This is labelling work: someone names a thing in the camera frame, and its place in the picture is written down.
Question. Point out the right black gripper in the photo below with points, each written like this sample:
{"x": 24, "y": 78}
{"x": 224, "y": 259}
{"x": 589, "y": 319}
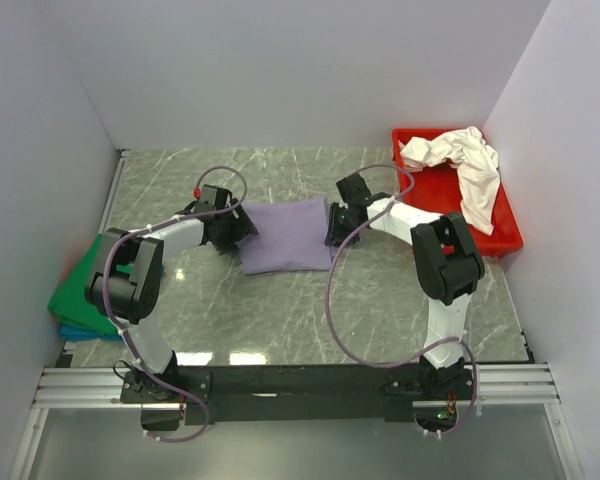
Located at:
{"x": 333, "y": 229}

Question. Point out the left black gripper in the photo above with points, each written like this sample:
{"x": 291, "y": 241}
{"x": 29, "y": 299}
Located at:
{"x": 242, "y": 228}

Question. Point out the purple t-shirt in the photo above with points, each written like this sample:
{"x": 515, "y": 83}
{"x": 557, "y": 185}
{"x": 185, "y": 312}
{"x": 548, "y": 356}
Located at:
{"x": 291, "y": 237}

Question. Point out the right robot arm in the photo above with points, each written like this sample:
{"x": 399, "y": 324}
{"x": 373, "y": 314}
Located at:
{"x": 447, "y": 260}

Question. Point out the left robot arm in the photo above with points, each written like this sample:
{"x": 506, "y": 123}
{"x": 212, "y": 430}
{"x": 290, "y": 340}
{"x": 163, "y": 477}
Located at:
{"x": 148, "y": 348}

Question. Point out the red plastic bin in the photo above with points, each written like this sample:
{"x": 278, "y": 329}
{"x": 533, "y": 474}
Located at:
{"x": 437, "y": 189}

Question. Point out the white t-shirt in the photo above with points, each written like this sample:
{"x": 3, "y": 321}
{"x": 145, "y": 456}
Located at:
{"x": 476, "y": 163}

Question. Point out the green folded t-shirt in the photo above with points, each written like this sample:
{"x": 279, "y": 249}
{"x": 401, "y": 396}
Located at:
{"x": 75, "y": 300}

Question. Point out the black base beam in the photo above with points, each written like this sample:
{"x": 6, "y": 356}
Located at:
{"x": 211, "y": 394}

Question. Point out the blue folded t-shirt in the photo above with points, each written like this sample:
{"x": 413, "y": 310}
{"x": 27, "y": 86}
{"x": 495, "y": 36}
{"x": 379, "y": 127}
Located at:
{"x": 76, "y": 335}

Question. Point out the aluminium rail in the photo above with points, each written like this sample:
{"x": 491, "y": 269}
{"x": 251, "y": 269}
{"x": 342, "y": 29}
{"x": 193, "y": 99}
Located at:
{"x": 95, "y": 388}

